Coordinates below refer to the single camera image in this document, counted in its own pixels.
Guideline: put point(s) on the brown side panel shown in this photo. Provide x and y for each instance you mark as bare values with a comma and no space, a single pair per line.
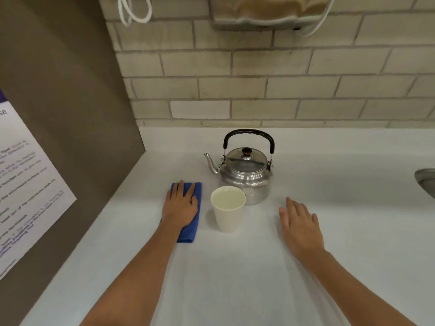
74,108

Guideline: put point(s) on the person's left forearm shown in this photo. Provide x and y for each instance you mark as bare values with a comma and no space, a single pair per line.
136,278

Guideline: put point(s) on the person's right middle finger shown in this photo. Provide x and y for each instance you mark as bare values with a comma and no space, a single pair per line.
300,211

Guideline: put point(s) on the person's right thumb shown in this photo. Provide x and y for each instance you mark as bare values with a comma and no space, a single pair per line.
283,217

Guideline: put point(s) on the person's right hand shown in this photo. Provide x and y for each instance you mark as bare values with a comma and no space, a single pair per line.
302,234

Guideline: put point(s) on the silver metal kettle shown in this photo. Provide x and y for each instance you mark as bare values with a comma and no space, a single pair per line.
249,181

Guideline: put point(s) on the white printed paper notice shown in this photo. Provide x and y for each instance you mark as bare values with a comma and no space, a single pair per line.
27,193

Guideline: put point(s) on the wall-mounted metal dispenser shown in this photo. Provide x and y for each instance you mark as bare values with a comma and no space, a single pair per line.
268,10

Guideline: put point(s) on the person's left hand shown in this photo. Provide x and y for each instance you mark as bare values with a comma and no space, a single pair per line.
179,210

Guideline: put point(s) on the person's right little finger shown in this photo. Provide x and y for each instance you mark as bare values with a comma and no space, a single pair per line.
316,222

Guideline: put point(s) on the white paper cup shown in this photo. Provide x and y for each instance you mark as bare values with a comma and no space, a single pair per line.
228,217

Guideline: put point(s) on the person's right forearm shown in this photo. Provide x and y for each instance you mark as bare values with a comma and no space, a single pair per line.
353,288

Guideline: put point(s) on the blue folded cloth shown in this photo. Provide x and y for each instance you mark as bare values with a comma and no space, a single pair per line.
193,230

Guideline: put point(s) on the person's left thumb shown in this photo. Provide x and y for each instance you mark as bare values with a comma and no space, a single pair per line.
195,203

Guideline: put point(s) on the silver kettle lid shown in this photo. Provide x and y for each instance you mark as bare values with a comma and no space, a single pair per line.
246,161

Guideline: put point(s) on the metal sink rim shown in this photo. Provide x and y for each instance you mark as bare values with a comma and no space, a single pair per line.
426,181

